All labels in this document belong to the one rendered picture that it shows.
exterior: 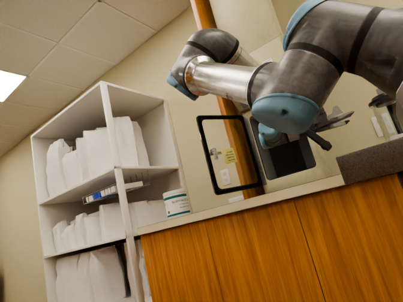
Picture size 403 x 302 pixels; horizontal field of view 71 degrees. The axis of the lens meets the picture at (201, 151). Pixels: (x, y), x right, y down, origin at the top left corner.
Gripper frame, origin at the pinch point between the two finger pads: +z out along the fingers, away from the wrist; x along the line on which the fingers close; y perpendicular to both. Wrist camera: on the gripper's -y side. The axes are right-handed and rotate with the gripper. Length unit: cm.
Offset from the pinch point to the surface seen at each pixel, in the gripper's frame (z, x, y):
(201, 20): -52, 26, 88
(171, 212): -94, 20, -16
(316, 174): -18.1, 24.8, -15.5
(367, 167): -14, -77, -22
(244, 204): -50, 2, -21
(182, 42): -85, 88, 125
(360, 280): -16, -4, -56
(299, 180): -26.3, 27.0, -16.4
